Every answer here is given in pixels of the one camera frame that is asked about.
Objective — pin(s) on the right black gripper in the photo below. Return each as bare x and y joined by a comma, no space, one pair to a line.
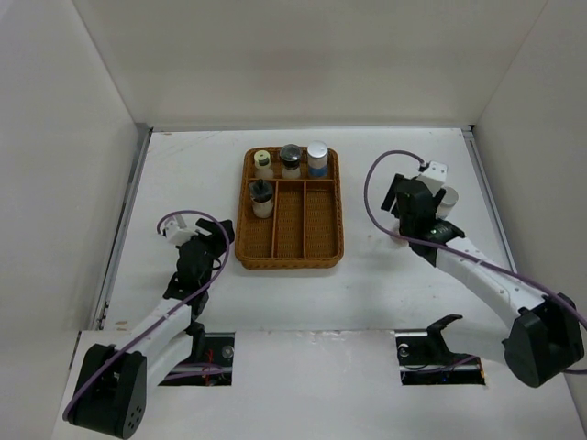
391,194

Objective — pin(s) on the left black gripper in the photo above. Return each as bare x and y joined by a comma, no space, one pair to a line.
217,239

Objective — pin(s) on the black cap pepper jar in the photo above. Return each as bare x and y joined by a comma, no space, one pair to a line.
261,195

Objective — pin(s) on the silver cap blue label bottle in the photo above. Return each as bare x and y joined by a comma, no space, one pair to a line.
317,159

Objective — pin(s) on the yellow cap spice bottle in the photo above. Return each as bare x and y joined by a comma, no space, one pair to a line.
262,163

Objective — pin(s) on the black cap salt grinder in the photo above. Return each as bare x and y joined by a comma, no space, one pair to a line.
290,156

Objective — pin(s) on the pink cap spice jar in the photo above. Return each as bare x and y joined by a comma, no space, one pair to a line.
398,240

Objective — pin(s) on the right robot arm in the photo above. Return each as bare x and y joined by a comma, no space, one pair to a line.
544,336

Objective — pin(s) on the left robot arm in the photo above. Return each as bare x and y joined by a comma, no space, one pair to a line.
110,395

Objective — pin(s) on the brown wicker divided tray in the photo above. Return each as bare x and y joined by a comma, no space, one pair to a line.
305,227

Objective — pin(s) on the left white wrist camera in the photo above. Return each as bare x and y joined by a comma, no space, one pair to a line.
176,231

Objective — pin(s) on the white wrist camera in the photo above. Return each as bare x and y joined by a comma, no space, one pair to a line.
434,175
176,231

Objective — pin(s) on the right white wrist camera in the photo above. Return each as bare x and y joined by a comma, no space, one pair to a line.
434,175

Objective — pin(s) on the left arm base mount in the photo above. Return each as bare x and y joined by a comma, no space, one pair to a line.
209,365

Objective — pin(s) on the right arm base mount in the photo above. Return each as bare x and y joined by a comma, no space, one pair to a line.
425,359

